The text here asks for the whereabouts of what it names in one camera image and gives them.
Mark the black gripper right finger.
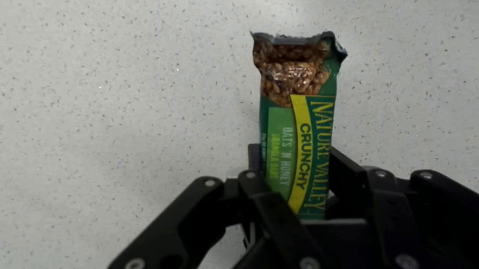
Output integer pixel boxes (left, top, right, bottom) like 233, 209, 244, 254
326, 148, 479, 269

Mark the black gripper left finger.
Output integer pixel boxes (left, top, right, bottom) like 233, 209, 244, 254
107, 170, 320, 269

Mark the green granola bar packet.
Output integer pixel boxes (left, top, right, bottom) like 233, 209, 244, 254
253, 31, 347, 219

